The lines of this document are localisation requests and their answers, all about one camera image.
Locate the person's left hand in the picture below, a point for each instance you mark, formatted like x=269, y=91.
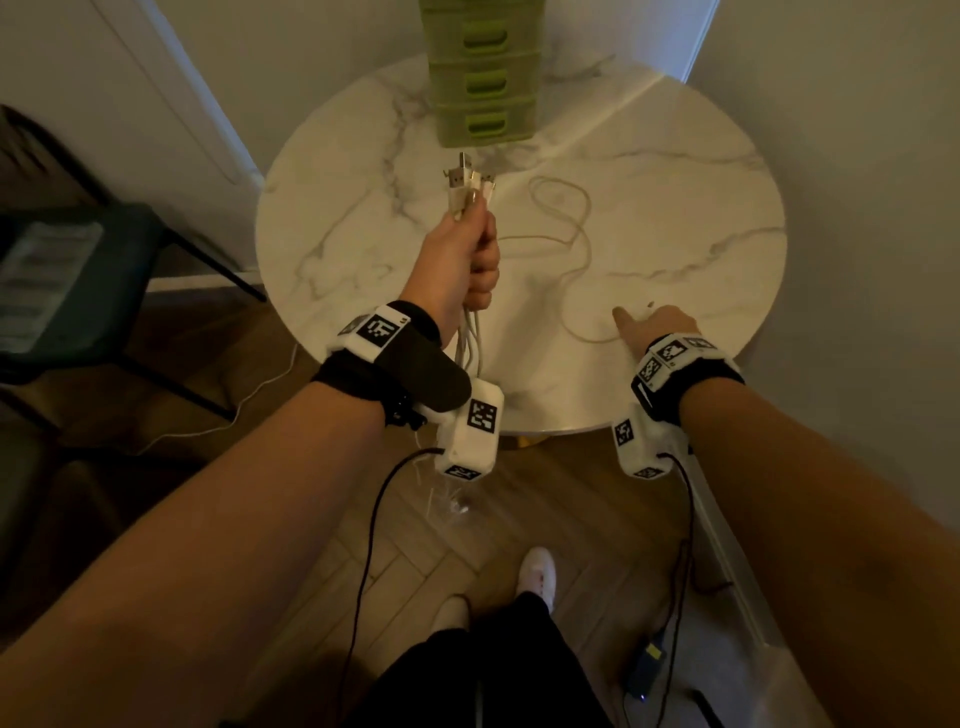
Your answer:
x=442, y=270

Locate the person's right hand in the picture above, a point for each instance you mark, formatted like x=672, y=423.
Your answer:
x=660, y=324

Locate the person's right thumb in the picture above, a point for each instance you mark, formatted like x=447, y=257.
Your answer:
x=626, y=322

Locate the person's left thumb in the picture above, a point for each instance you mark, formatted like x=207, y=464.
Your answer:
x=472, y=214

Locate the person's left forearm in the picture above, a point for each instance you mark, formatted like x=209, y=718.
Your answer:
x=210, y=555

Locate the person's right forearm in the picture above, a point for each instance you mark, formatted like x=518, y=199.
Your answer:
x=825, y=555

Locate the round white marble table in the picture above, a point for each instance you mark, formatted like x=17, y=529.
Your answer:
x=660, y=202

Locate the green plastic drawer organizer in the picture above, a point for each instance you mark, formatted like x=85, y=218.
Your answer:
x=480, y=67

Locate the clear plastic wrapper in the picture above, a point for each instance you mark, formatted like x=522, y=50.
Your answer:
x=452, y=502

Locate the person's white right shoe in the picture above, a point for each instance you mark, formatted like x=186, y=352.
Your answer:
x=538, y=574

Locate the person's white shoe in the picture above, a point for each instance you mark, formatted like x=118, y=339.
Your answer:
x=538, y=574
x=452, y=613

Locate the white door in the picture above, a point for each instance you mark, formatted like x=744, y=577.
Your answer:
x=176, y=82

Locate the person's white left shoe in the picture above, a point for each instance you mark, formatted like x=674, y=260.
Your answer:
x=452, y=613

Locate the dark blue power bank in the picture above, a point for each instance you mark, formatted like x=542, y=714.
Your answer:
x=646, y=667

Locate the dark metal chair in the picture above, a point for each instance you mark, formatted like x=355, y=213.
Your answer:
x=120, y=247

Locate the person's black trousers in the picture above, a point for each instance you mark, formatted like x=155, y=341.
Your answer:
x=495, y=675

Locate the grey striped seat cushion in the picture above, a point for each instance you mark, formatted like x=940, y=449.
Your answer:
x=41, y=281

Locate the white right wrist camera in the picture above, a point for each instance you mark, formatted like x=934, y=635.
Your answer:
x=641, y=446

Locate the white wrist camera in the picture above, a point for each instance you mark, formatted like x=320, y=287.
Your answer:
x=472, y=439
x=641, y=446

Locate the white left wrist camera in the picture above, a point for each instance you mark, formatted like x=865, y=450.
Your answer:
x=472, y=439

